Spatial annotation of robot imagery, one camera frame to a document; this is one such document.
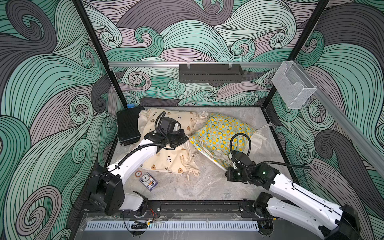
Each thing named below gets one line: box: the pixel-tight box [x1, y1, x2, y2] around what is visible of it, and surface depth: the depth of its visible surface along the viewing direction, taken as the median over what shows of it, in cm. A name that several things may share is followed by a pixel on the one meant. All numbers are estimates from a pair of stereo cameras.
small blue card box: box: [139, 172, 159, 192], surface depth 83 cm
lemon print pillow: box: [189, 113, 267, 172], surface depth 93 cm
